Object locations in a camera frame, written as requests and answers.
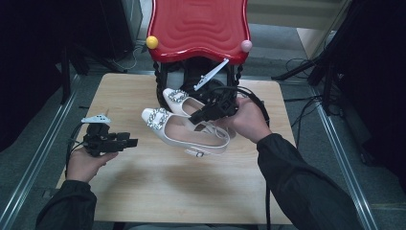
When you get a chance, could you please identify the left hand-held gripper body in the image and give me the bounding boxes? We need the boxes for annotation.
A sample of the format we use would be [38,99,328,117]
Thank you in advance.
[80,114,124,157]

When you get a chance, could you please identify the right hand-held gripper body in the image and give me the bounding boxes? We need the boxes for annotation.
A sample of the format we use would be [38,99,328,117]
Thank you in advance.
[193,57,238,119]

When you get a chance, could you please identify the white slingback buckle shoe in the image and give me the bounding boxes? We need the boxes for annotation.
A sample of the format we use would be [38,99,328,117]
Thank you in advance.
[162,87,237,139]
[141,107,232,158]

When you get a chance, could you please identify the red and black shoe rack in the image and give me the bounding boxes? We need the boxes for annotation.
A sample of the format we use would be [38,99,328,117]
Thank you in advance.
[146,0,253,111]

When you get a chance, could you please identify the person's left hand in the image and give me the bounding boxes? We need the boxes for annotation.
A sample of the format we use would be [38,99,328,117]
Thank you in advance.
[65,147,119,184]

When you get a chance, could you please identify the person's right hand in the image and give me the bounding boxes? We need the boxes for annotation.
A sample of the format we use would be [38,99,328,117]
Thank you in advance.
[219,97,273,145]

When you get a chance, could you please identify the black tripod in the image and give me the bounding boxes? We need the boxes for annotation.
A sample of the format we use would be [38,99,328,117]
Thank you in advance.
[271,47,339,116]

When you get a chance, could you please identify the light wooden board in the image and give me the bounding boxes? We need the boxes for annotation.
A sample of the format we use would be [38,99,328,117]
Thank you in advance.
[296,27,339,60]

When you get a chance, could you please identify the dark curtain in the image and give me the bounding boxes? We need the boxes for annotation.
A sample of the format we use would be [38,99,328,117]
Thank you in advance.
[0,0,106,151]
[334,0,406,183]

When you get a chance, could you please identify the dark cabinet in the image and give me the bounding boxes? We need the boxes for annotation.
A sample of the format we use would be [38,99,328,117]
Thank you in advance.
[99,0,143,61]

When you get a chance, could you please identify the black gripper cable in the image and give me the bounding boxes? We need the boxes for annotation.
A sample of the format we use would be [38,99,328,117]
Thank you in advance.
[219,85,272,230]
[65,123,94,175]

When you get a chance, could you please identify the metal floor rail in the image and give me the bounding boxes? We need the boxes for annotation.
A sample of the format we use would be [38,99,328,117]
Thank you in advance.
[310,85,381,230]
[0,75,80,230]

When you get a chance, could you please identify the black floor cables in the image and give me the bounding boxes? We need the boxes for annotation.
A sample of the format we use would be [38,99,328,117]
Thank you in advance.
[282,57,324,148]

